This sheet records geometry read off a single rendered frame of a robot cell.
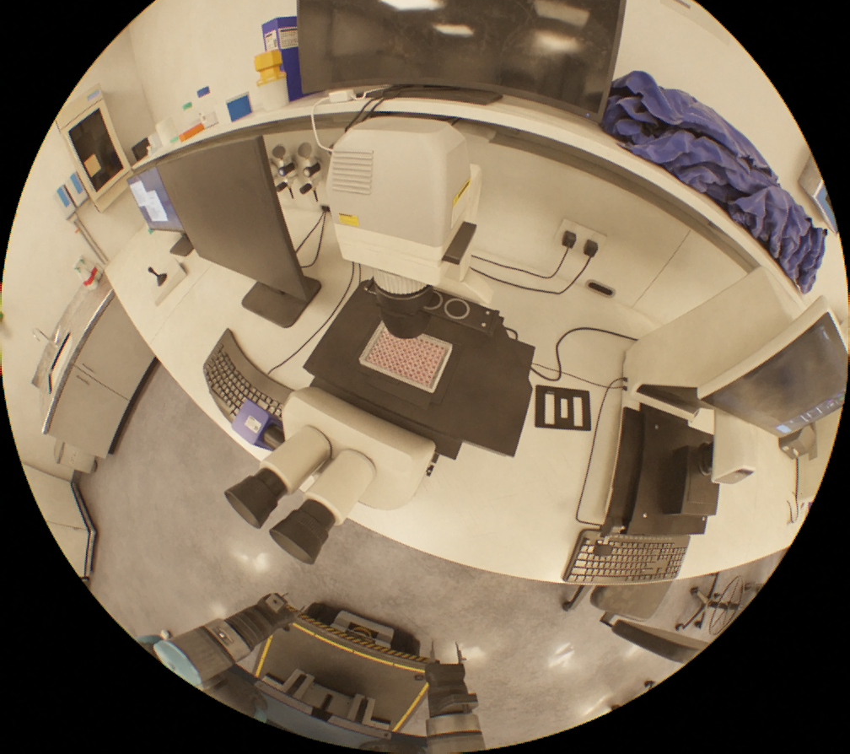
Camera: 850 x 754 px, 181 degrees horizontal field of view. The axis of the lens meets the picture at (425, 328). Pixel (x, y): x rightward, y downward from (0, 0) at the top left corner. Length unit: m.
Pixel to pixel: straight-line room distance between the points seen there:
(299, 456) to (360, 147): 0.28
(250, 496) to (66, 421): 2.32
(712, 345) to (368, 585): 1.51
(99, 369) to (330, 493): 2.21
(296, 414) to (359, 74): 0.69
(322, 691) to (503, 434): 1.37
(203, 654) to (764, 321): 1.00
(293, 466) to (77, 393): 2.23
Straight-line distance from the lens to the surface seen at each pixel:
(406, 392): 0.41
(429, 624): 1.56
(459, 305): 0.31
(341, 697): 1.51
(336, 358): 0.46
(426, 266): 0.23
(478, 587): 1.49
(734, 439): 0.66
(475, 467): 0.61
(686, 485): 0.73
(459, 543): 0.62
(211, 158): 0.57
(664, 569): 0.95
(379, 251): 0.24
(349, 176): 0.22
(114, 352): 2.34
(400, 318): 0.31
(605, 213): 0.82
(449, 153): 0.19
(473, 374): 0.43
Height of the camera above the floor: 1.35
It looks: 57 degrees down
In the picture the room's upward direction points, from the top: 1 degrees clockwise
